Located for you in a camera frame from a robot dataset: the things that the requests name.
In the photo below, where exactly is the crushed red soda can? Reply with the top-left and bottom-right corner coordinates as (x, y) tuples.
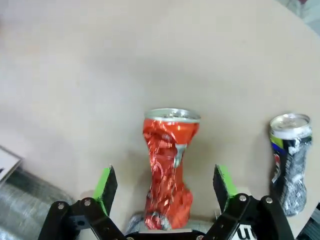
(142, 107), (202, 231)

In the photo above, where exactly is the white flat box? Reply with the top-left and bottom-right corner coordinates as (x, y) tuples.
(0, 145), (24, 186)

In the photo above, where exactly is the crushed black soda can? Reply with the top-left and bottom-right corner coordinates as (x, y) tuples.
(269, 113), (313, 217)

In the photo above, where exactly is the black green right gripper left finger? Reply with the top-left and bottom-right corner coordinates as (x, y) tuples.
(36, 164), (126, 240)

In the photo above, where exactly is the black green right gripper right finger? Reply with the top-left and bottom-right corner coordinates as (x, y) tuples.
(205, 164), (296, 240)

